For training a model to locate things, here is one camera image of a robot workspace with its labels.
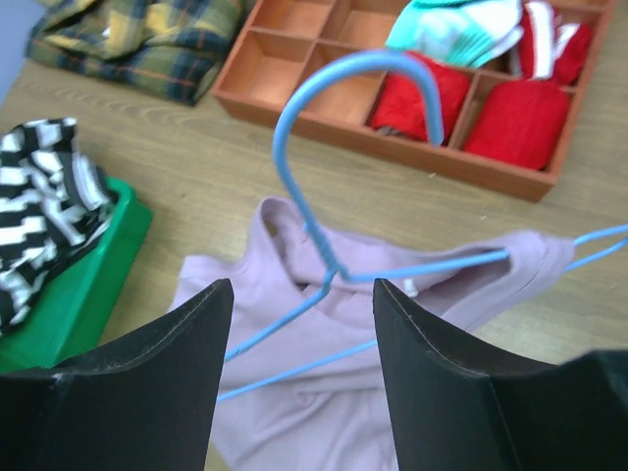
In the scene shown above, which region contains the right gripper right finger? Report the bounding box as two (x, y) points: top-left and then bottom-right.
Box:
(373, 280), (627, 471)

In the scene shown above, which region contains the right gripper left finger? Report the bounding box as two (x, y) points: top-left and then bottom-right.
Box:
(1, 279), (233, 471)

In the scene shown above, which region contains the mauve tank top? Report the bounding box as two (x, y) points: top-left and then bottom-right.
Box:
(174, 197), (574, 470)

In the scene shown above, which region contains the blue wire hanger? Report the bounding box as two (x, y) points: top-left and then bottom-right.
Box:
(215, 49), (628, 402)

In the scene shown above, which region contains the green plastic tray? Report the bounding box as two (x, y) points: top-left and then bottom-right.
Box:
(1, 178), (152, 372)

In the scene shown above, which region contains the black white striped garment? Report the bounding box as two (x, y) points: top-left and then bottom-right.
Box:
(1, 117), (118, 334)

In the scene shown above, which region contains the red rolled cloth right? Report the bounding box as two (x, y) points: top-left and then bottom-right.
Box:
(463, 80), (570, 171)

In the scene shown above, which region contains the red rolled cloth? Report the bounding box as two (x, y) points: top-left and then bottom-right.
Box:
(463, 80), (570, 171)
(368, 51), (471, 143)

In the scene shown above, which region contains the red rolled cloth left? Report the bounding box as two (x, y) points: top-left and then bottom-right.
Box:
(368, 51), (471, 143)

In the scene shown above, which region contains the yellow plaid shirt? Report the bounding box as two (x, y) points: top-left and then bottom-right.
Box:
(26, 0), (255, 106)

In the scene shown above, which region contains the red white striped sock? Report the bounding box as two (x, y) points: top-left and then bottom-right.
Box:
(509, 1), (594, 86)

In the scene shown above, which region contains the teal white sock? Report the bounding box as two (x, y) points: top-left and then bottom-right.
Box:
(386, 0), (523, 69)

